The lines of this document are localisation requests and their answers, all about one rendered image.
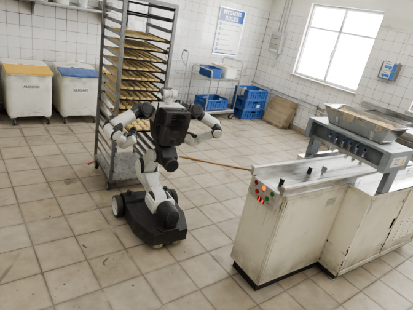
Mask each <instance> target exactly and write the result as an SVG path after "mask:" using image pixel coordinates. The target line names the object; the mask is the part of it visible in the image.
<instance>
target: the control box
mask: <svg viewBox="0 0 413 310"><path fill-rule="evenodd" d="M255 180H257V181H258V184H257V185H256V184H255ZM263 186H265V191H264V190H263V189H262V187H263ZM256 189H258V190H259V193H256V192H255V190H256ZM271 192H273V193H274V197H272V196H271V195H270V193H271ZM250 194H251V195H252V196H253V197H254V198H256V199H257V200H259V199H258V197H260V200H259V202H260V203H261V201H262V199H263V203H262V204H263V205H264V206H266V207H267V208H268V209H269V210H271V211H272V212H274V211H276V208H277V205H278V201H279V199H280V192H279V191H277V190H276V189H275V188H273V187H272V186H271V185H269V184H268V183H266V182H265V181H264V180H262V179H261V178H259V177H258V176H254V178H253V182H252V185H251V189H250ZM265 197H268V198H269V200H268V201H266V200H265Z"/></svg>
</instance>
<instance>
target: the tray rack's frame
mask: <svg viewBox="0 0 413 310"><path fill-rule="evenodd" d="M137 1H143V2H148V3H151V4H158V5H161V6H167V7H173V8H176V4H172V3H169V2H163V1H158V0H137ZM106 3H107V0H103V8H102V19H101V40H100V61H99V72H98V93H97V104H96V124H95V146H94V160H95V162H96V161H97V162H98V164H99V166H100V167H101V169H102V171H103V173H104V175H105V177H106V178H105V180H106V183H105V186H106V187H107V182H108V181H109V165H108V164H107V163H106V161H105V159H104V157H103V156H102V154H101V153H97V151H98V131H99V121H100V101H101V82H102V72H103V52H104V33H105V23H106ZM148 13H150V14H151V13H152V7H148ZM126 26H128V15H127V17H126ZM149 29H150V27H149V26H146V31H147V32H148V33H149ZM115 153H116V155H117V157H114V162H115V163H116V164H117V165H114V171H115V172H116V173H113V176H112V182H113V183H117V182H125V181H136V180H139V179H138V177H137V175H136V169H135V162H136V160H137V159H139V158H140V157H139V155H137V153H136V151H135V150H134V149H133V151H126V152H117V148H115ZM104 155H105V156H106V158H107V159H108V161H109V163H110V158H109V157H108V155H107V154H106V153H104Z"/></svg>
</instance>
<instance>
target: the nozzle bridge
mask: <svg viewBox="0 0 413 310"><path fill-rule="evenodd" d="M330 130H332V131H330ZM329 131H330V133H332V136H331V139H330V141H328V137H327V134H328V133H329ZM330 133H329V134H328V136H329V135H330ZM337 133H338V134H337ZM336 134H337V135H336ZM304 135H305V136H307V137H310V141H309V144H308V147H307V150H306V152H305V153H306V154H308V155H311V154H316V153H318V150H319V147H320V145H321V142H322V143H324V144H326V145H328V146H330V147H332V148H334V149H336V150H338V151H340V152H342V153H344V154H346V155H348V156H350V157H352V158H354V159H357V160H359V161H361V162H363V163H365V164H367V165H369V166H371V167H373V168H375V169H377V170H376V171H377V172H379V173H381V174H383V176H382V179H381V181H380V183H379V185H378V187H377V190H376V192H377V193H379V194H384V193H388V192H389V190H390V188H391V186H392V184H393V182H394V180H395V177H396V175H397V173H398V171H400V170H405V169H406V167H407V165H408V163H409V161H410V159H411V157H412V154H413V149H410V148H408V147H406V146H403V145H401V144H399V143H396V142H393V143H390V144H384V145H380V144H378V143H376V142H373V141H371V140H368V139H367V138H364V137H362V136H359V135H357V134H355V133H353V132H350V131H348V130H345V129H343V128H341V127H338V126H336V125H334V124H332V123H329V122H328V117H309V120H308V123H307V126H306V129H305V132H304ZM335 135H336V136H335ZM334 136H335V138H336V137H337V136H339V137H338V141H337V143H336V145H335V144H334V140H333V139H335V138H334ZM343 136H345V137H344V138H343V139H345V143H344V145H343V147H342V148H341V147H340V145H341V144H340V141H341V139H342V137H343ZM343 139H342V141H343ZM351 139H352V140H351ZM350 140H351V141H350ZM342 141H341V142H342ZM349 141H350V142H352V146H351V148H350V150H349V151H347V148H348V147H347V143H348V142H349ZM350 142H349V144H350ZM358 142H360V143H358ZM357 143H358V144H357ZM349 144H348V145H349ZM356 144H357V145H359V150H358V152H357V154H354V152H355V150H354V147H355V145H356ZM366 145H367V147H365V146H366ZM356 147H357V146H356ZM356 147H355V149H356ZM364 147H365V149H367V150H366V154H365V156H364V157H361V156H362V153H361V152H362V150H363V148H364ZM363 151H364V150H363Z"/></svg>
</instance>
